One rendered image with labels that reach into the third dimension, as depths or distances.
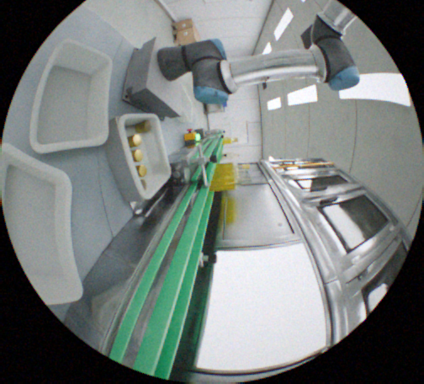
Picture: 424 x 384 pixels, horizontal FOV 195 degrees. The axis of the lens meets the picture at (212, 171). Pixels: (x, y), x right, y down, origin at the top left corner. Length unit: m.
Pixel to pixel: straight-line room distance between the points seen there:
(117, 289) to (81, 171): 0.25
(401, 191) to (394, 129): 0.58
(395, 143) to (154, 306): 1.87
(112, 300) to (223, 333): 0.26
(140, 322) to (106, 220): 0.25
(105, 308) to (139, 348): 0.09
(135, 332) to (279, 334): 0.31
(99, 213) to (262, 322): 0.48
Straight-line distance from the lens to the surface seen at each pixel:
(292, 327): 0.43
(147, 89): 0.41
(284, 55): 0.39
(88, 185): 0.34
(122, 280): 0.30
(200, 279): 0.47
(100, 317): 0.31
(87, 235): 0.35
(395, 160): 1.75
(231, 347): 0.41
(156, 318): 0.26
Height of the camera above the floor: 1.06
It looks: 10 degrees down
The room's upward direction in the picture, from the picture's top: 86 degrees clockwise
